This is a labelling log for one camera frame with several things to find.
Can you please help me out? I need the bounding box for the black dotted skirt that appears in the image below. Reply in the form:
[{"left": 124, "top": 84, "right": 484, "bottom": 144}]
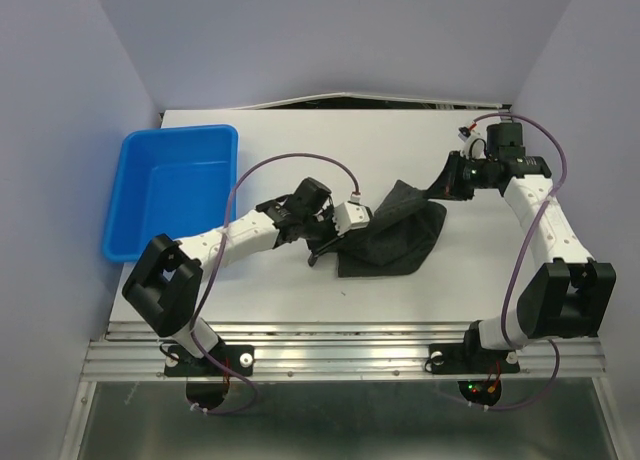
[{"left": 329, "top": 180, "right": 447, "bottom": 278}]

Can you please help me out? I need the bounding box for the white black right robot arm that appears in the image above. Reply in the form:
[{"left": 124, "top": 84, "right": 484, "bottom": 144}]
[{"left": 427, "top": 122, "right": 616, "bottom": 370}]

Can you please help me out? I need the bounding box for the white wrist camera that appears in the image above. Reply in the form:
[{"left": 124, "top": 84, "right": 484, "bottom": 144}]
[
  {"left": 458, "top": 122, "right": 487, "bottom": 160},
  {"left": 332, "top": 192, "right": 371, "bottom": 236}
]

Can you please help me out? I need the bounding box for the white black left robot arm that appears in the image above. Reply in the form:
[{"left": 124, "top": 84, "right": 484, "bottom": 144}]
[{"left": 122, "top": 177, "right": 336, "bottom": 374}]

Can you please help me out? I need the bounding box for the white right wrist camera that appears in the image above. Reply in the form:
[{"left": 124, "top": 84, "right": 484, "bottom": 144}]
[{"left": 458, "top": 122, "right": 487, "bottom": 160}]

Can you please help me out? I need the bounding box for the aluminium table edge rail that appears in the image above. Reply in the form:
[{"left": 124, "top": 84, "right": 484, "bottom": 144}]
[{"left": 81, "top": 322, "right": 606, "bottom": 382}]

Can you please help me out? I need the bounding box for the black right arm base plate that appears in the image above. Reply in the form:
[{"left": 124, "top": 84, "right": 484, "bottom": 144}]
[{"left": 424, "top": 343, "right": 520, "bottom": 375}]

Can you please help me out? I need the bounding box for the blue plastic bin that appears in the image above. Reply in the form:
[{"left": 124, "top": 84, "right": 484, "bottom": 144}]
[{"left": 102, "top": 124, "right": 239, "bottom": 263}]

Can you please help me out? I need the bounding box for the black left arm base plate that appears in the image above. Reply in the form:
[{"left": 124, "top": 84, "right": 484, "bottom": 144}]
[{"left": 159, "top": 343, "right": 255, "bottom": 378}]

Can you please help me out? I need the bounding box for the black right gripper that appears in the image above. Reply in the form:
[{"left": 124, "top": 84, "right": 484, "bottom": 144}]
[{"left": 424, "top": 149, "right": 497, "bottom": 200}]

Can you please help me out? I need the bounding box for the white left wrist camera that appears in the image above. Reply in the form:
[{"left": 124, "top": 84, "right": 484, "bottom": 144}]
[{"left": 332, "top": 192, "right": 371, "bottom": 236}]

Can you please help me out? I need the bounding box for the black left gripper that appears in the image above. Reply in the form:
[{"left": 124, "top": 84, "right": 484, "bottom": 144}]
[{"left": 300, "top": 204, "right": 349, "bottom": 256}]

